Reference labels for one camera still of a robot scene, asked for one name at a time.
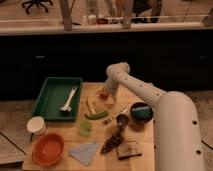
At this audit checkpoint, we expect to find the blue sponge in bowl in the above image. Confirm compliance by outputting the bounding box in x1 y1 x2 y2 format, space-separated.
132 107 150 120

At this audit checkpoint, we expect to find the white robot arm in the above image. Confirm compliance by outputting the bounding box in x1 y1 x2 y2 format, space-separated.
103 62 205 171

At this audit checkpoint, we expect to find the tan and black sponge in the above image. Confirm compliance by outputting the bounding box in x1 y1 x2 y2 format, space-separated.
116 142 142 160

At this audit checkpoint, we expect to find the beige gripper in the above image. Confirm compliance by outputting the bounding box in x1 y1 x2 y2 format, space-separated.
100 82 118 102

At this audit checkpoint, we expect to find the green plastic tray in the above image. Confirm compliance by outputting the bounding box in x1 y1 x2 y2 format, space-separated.
32 77 82 122

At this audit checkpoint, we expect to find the orange plastic bowl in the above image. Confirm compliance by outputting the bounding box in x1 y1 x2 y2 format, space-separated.
32 133 64 167

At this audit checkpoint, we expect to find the blue-grey folded cloth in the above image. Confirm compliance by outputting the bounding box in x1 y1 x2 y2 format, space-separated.
68 142 100 166

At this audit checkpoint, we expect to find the black bowl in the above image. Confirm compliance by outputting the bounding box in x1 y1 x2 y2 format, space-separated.
130 102 153 124

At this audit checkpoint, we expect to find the white plastic utensil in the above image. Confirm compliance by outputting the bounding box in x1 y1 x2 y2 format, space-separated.
60 86 77 112

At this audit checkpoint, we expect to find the yellow banana toy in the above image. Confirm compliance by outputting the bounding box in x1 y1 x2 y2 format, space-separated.
86 97 96 115

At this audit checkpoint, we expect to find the orange-red apple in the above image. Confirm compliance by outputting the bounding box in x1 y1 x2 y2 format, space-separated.
99 92 109 100

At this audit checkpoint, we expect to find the white paper cup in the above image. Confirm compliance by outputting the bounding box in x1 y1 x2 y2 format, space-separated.
26 116 46 135

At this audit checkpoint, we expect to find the black office chair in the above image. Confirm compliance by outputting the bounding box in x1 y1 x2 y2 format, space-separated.
21 0 53 14

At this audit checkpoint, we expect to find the metal measuring cup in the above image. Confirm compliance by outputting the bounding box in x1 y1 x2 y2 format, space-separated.
113 108 129 129

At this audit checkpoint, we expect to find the green plastic cup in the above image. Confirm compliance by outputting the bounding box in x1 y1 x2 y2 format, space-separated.
79 120 92 137

